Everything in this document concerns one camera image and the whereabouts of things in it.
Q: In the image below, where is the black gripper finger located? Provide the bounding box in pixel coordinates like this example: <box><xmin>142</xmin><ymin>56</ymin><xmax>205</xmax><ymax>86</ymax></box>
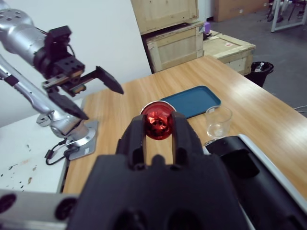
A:
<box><xmin>171</xmin><ymin>111</ymin><xmax>204</xmax><ymax>165</ymax></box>
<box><xmin>116</xmin><ymin>114</ymin><xmax>147</xmax><ymax>168</ymax></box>

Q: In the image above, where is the small stacked wooden crate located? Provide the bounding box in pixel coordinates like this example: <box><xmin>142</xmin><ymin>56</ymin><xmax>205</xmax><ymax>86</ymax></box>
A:
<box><xmin>130</xmin><ymin>0</ymin><xmax>200</xmax><ymax>35</ymax></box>

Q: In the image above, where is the red coffee capsule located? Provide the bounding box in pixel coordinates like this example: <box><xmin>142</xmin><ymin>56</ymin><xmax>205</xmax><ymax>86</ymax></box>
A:
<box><xmin>140</xmin><ymin>100</ymin><xmax>177</xmax><ymax>141</ymax></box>

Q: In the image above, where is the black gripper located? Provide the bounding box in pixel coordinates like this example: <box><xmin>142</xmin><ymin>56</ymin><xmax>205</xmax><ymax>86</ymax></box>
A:
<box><xmin>33</xmin><ymin>46</ymin><xmax>125</xmax><ymax>120</ymax></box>

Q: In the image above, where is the white desk frame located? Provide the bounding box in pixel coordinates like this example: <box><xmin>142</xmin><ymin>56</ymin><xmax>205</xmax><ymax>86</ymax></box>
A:
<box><xmin>271</xmin><ymin>0</ymin><xmax>307</xmax><ymax>33</ymax></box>

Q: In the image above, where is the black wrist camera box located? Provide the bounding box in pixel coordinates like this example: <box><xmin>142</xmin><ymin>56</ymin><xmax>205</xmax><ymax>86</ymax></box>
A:
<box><xmin>44</xmin><ymin>25</ymin><xmax>72</xmax><ymax>63</ymax></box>

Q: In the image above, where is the black base cable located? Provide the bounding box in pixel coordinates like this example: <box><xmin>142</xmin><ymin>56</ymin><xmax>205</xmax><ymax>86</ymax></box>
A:
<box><xmin>45</xmin><ymin>139</ymin><xmax>80</xmax><ymax>166</ymax></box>

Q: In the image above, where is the white capsule coffee machine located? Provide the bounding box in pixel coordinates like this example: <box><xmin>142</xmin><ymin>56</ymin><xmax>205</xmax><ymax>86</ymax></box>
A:
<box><xmin>203</xmin><ymin>133</ymin><xmax>307</xmax><ymax>230</ymax></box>

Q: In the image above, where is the clear drinking glass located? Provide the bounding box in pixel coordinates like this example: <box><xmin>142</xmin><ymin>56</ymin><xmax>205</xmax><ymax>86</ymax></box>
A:
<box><xmin>205</xmin><ymin>105</ymin><xmax>233</xmax><ymax>140</ymax></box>

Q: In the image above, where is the black trash bin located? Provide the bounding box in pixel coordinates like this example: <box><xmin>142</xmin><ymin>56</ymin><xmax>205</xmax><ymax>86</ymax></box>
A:
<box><xmin>244</xmin><ymin>61</ymin><xmax>274</xmax><ymax>88</ymax></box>

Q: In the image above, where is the large stacked wooden crate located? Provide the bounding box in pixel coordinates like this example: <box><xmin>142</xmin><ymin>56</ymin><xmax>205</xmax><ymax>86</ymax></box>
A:
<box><xmin>141</xmin><ymin>22</ymin><xmax>205</xmax><ymax>74</ymax></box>

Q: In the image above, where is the low wooden crate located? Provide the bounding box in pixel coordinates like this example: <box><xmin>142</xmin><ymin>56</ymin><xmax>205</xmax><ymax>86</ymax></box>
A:
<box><xmin>203</xmin><ymin>30</ymin><xmax>257</xmax><ymax>76</ymax></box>

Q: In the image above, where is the teal plastic tray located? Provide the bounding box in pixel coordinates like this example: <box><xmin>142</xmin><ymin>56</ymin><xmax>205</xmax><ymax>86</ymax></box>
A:
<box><xmin>159</xmin><ymin>85</ymin><xmax>222</xmax><ymax>120</ymax></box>

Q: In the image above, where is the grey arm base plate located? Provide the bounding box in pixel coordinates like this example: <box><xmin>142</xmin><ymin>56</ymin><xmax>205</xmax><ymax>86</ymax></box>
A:
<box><xmin>63</xmin><ymin>119</ymin><xmax>99</xmax><ymax>161</ymax></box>

